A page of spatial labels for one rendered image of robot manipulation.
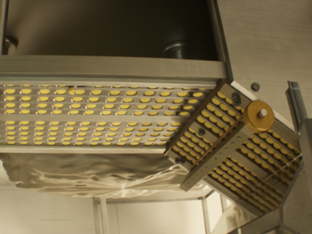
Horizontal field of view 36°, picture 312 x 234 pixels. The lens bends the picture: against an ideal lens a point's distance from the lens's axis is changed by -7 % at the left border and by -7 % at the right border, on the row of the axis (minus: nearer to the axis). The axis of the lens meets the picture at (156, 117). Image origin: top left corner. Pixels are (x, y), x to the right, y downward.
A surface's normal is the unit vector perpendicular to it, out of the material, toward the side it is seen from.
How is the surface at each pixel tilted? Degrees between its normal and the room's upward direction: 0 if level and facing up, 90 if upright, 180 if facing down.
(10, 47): 0
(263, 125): 90
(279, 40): 90
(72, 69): 90
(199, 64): 90
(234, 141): 38
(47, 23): 0
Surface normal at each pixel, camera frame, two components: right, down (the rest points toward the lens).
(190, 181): -0.51, 0.72
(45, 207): 0.25, -0.40
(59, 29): 0.11, 0.92
